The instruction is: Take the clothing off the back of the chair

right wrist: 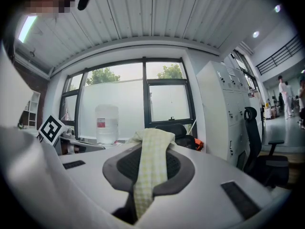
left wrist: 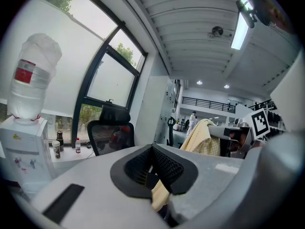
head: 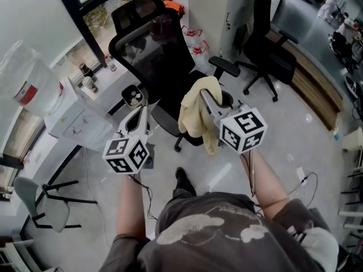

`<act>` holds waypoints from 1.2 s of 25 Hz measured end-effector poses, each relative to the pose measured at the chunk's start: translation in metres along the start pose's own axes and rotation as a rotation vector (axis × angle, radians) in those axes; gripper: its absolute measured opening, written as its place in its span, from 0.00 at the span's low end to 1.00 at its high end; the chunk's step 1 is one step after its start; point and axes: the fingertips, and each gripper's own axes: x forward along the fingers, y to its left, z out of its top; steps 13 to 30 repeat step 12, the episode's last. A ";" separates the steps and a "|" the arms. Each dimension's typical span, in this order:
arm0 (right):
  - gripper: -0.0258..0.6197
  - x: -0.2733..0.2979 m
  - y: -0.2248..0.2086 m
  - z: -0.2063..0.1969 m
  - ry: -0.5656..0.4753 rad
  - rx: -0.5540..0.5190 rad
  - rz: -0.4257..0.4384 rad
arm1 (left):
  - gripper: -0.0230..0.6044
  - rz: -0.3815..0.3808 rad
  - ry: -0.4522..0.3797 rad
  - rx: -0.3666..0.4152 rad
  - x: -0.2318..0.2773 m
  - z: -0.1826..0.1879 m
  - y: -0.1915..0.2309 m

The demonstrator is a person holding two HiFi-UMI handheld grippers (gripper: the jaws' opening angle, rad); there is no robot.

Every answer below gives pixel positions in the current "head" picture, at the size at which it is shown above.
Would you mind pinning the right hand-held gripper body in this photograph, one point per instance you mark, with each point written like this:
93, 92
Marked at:
244, 132

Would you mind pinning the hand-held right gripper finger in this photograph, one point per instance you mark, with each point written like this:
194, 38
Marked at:
228, 101
212, 108

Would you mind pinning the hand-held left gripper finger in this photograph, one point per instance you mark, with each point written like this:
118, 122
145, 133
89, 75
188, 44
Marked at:
145, 126
122, 130

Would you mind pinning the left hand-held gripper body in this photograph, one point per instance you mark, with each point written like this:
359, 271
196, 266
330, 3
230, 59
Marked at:
124, 154

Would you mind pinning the beige clothes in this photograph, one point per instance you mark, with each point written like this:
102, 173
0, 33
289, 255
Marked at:
193, 115

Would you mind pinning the black mesh office chair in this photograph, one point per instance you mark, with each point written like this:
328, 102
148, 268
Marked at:
158, 61

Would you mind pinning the person's left forearm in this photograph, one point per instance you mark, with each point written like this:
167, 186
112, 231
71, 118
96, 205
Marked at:
130, 208

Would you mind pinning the person's right forearm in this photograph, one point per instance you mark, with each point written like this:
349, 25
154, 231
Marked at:
265, 186

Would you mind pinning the grey chair black legs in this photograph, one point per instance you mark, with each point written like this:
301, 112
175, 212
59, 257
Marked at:
55, 211

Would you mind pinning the small white bin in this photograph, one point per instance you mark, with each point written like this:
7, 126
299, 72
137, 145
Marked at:
133, 96

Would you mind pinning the white water dispenser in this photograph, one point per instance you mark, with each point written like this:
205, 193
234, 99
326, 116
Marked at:
76, 123

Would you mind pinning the person's left shoe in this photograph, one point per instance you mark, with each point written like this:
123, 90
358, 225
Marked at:
181, 174

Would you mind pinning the small red-capped plastic bottle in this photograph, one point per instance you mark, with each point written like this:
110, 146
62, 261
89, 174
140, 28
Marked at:
111, 64

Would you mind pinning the dark thermos bottle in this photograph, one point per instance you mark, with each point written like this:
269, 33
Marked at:
86, 71

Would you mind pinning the person's dark trousers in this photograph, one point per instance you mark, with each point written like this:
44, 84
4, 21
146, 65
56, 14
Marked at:
185, 190

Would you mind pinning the white power strip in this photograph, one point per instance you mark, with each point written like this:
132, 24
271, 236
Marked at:
301, 176

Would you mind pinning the low wooden platform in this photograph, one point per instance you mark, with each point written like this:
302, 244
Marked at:
314, 89

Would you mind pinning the white metal cabinet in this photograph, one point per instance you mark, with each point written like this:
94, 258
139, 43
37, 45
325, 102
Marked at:
210, 16

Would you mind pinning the small teal bottle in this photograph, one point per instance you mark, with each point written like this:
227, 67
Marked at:
337, 137

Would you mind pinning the clear water jug red label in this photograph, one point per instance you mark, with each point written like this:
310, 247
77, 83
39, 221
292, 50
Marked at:
31, 86

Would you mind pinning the orange bag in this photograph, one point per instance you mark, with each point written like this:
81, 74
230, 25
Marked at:
173, 6

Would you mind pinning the beige box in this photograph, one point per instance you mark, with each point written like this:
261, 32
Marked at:
353, 140

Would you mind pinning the person's grey printed shirt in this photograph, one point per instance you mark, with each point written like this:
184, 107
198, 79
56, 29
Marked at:
215, 242

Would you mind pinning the black window frame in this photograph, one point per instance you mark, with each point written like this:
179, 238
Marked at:
76, 18

